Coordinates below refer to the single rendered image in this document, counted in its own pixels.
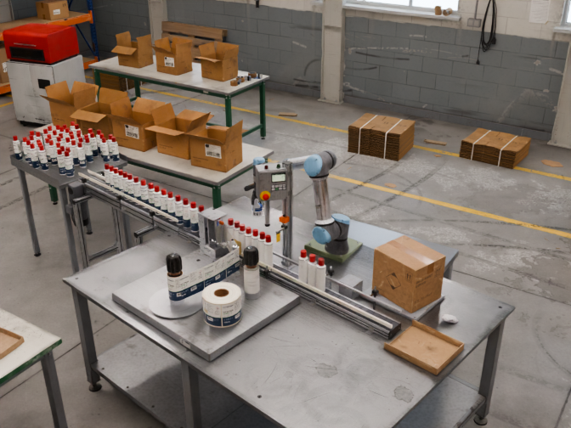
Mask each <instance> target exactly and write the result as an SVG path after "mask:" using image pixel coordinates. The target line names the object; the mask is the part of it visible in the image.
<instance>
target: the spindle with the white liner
mask: <svg viewBox="0 0 571 428"><path fill-rule="evenodd" d="M243 255H244V263H245V265H244V287H245V289H244V291H245V294H244V297H245V298H247V299H250V300H254V299H257V298H258V297H259V296H260V292H259V291H260V284H259V265H258V262H259V254H258V249H257V247H255V246H250V245H249V246H247V247H246V248H245V249H244V251H243Z"/></svg>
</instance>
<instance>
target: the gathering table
mask: <svg viewBox="0 0 571 428"><path fill-rule="evenodd" d="M21 153H22V157H23V160H17V159H16V158H15V154H12V155H10V156H9V157H10V161H11V165H12V166H15V167H17V170H18V174H19V179H20V187H21V191H22V195H23V200H24V204H25V212H26V216H27V221H28V225H29V229H30V234H31V242H32V246H33V250H34V252H35V254H34V256H40V255H41V253H39V252H40V248H39V244H38V239H37V231H36V227H35V223H34V218H33V213H32V209H31V201H30V196H29V192H28V188H27V183H26V179H25V172H27V173H29V174H31V175H32V176H33V177H36V178H38V179H40V180H42V181H44V182H45V183H48V184H50V185H52V186H53V187H55V188H57V189H58V190H59V196H60V201H61V206H62V212H63V217H64V221H65V231H66V236H67V241H68V246H69V251H70V256H71V266H72V270H73V274H74V273H77V272H79V271H80V270H79V265H78V260H77V254H76V245H75V240H74V234H73V229H72V224H71V214H69V213H67V212H66V208H65V205H68V200H67V194H66V189H65V188H66V187H68V186H67V184H68V183H73V182H75V181H76V180H77V179H79V178H82V176H80V175H79V174H78V172H80V173H82V174H84V175H86V176H92V177H96V176H94V175H93V174H91V173H89V172H88V170H90V171H92V172H95V173H98V174H101V172H102V171H103V170H104V169H105V164H109V165H110V166H114V168H115V167H117V168H118V170H120V169H122V170H123V167H124V166H127V156H126V155H123V154H121V153H119V158H120V161H119V162H113V160H111V159H110V163H104V161H103V159H102V158H101V155H99V157H98V158H93V163H87V162H86V164H87V167H86V168H80V166H74V168H75V173H74V177H67V175H64V176H60V174H59V166H52V164H48V169H49V170H48V171H46V172H43V171H42V168H41V166H40V165H39V166H40V168H39V169H36V168H34V167H32V166H29V162H25V154H24V151H21ZM86 203H87V209H88V201H87V200H86ZM88 218H89V224H88V225H87V226H86V230H87V231H88V232H86V234H92V233H93V232H92V231H91V230H92V226H91V220H90V215H89V209H88ZM122 219H123V226H124V233H125V240H126V247H127V249H129V248H131V247H133V243H132V236H131V229H130V222H129V215H128V214H126V213H124V212H122Z"/></svg>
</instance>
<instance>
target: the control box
mask: <svg viewBox="0 0 571 428"><path fill-rule="evenodd" d="M277 164H280V166H281V168H280V169H277V168H276V167H277ZM265 165H268V166H269V169H268V170H264V166H265ZM255 167H256V196H257V198H258V200H259V202H260V201H269V200H284V199H287V170H286V168H285V167H282V163H274V164H264V165H255ZM277 172H285V182H277V183H271V173H277ZM282 183H286V190H278V191H271V185H274V184H282ZM264 194H268V195H269V199H268V200H264V199H263V195H264Z"/></svg>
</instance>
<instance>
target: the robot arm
mask: <svg viewBox="0 0 571 428"><path fill-rule="evenodd" d="M285 161H290V162H293V171H295V170H301V169H304V170H305V172H306V173H307V174H308V175H309V178H310V179H312V180H313V187H314V200H315V208H316V215H317V220H316V221H315V228H314V229H313V232H312V234H313V237H314V239H315V240H316V241H317V242H318V243H320V244H322V245H325V250H326V251H327V252H329V253H331V254H333V255H345V254H347V253H348V251H349V245H348V230H349V224H350V219H349V217H347V216H345V215H343V214H333V215H331V207H330V199H329V192H328V184H327V178H328V177H329V170H330V169H332V168H333V167H334V166H335V165H336V155H335V153H333V152H332V151H330V150H324V151H322V152H319V153H317V154H314V155H309V156H304V157H298V158H293V159H284V160H281V161H278V162H276V163H282V162H285ZM264 164H268V163H266V162H265V159H264V158H263V157H256V158H254V159H253V164H252V165H253V181H254V183H253V184H250V185H246V186H245V187H244V190H245V191H249V190H251V189H254V190H253V192H252V209H253V212H255V210H256V209H255V208H260V205H259V204H258V199H257V196H256V167H255V165H264Z"/></svg>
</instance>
